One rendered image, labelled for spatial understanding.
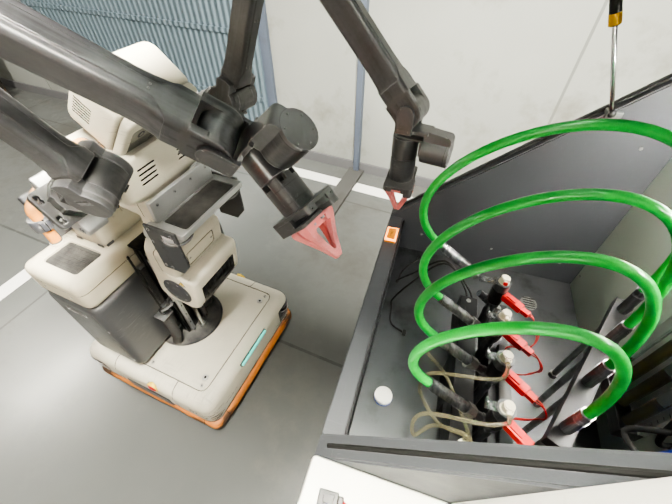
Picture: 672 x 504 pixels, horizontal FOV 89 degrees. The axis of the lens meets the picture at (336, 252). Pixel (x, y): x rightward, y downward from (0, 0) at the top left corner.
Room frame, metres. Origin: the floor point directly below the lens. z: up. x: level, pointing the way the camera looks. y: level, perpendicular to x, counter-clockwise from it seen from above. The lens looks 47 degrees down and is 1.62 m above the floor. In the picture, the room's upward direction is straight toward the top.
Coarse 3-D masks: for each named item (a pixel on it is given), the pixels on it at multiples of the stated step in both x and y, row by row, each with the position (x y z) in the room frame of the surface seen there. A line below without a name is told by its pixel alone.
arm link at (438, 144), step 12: (408, 108) 0.66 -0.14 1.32; (396, 120) 0.67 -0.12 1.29; (408, 120) 0.66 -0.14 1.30; (396, 132) 0.66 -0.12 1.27; (408, 132) 0.65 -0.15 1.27; (420, 132) 0.65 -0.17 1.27; (432, 132) 0.66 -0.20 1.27; (444, 132) 0.66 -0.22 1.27; (432, 144) 0.65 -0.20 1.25; (444, 144) 0.64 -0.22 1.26; (420, 156) 0.64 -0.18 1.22; (432, 156) 0.63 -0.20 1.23; (444, 156) 0.62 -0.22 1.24
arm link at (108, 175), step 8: (96, 160) 0.54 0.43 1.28; (104, 160) 0.54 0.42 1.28; (88, 168) 0.52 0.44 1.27; (96, 168) 0.52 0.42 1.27; (104, 168) 0.53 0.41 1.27; (112, 168) 0.54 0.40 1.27; (120, 168) 0.55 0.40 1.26; (88, 176) 0.51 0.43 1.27; (96, 176) 0.51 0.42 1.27; (104, 176) 0.52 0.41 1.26; (112, 176) 0.52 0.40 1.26; (120, 176) 0.54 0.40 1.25; (128, 176) 0.55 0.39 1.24; (96, 184) 0.50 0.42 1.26; (104, 184) 0.50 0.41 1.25; (112, 184) 0.51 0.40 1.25; (120, 184) 0.53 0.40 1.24; (112, 192) 0.50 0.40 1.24; (120, 192) 0.52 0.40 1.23
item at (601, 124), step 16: (544, 128) 0.41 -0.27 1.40; (560, 128) 0.41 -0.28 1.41; (576, 128) 0.40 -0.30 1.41; (592, 128) 0.40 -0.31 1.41; (608, 128) 0.39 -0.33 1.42; (624, 128) 0.39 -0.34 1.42; (640, 128) 0.38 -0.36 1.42; (656, 128) 0.38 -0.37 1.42; (496, 144) 0.43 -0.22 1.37; (512, 144) 0.42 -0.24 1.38; (464, 160) 0.44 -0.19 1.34; (448, 176) 0.44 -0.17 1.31; (432, 192) 0.45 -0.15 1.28; (432, 240) 0.44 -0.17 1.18; (656, 272) 0.34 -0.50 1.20
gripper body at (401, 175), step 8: (392, 160) 0.68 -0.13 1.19; (392, 168) 0.67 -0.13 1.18; (400, 168) 0.66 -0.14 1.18; (408, 168) 0.66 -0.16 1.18; (416, 168) 0.72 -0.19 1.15; (392, 176) 0.67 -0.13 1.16; (400, 176) 0.66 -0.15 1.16; (408, 176) 0.66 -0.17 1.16; (384, 184) 0.65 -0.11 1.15; (392, 184) 0.65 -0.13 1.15; (400, 184) 0.65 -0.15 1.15; (408, 184) 0.65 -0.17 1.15; (408, 192) 0.63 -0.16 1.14
